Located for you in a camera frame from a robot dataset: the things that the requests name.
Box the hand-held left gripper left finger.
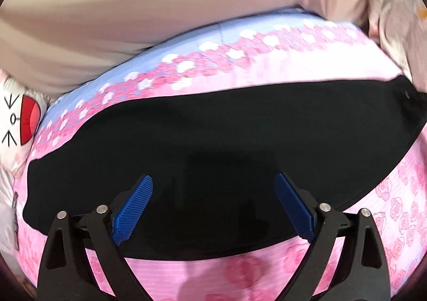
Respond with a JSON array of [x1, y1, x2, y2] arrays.
[[38, 174, 154, 301]]

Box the white satin sheet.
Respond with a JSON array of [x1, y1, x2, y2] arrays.
[[0, 154, 29, 256]]

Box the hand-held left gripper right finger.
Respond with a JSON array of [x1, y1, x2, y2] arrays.
[[273, 172, 392, 301]]

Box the black pants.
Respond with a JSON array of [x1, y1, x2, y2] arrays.
[[23, 75, 427, 260]]

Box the pink floral blanket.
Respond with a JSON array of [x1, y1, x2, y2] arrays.
[[13, 7, 427, 301]]

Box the beige cloth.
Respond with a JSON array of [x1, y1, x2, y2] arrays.
[[365, 0, 427, 80]]

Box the beige padded headboard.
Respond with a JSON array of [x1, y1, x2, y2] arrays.
[[0, 0, 384, 97]]

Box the white cat face pillow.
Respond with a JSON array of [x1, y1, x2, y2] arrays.
[[0, 69, 53, 170]]

